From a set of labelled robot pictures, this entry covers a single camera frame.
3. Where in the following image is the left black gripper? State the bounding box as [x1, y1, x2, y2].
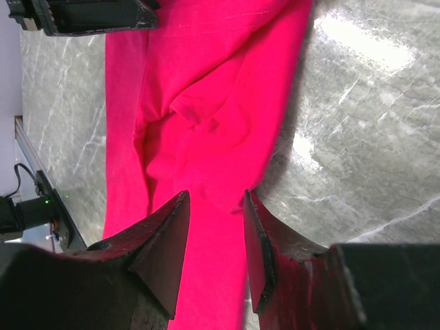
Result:
[8, 0, 160, 36]

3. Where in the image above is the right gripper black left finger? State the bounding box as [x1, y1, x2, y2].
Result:
[1, 190, 190, 329]

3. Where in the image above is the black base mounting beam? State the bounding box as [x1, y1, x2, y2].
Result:
[36, 170, 87, 252]

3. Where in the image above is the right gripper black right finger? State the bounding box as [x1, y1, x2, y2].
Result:
[243, 191, 439, 329]

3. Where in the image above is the crimson red t-shirt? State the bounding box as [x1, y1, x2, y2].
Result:
[103, 1, 312, 329]

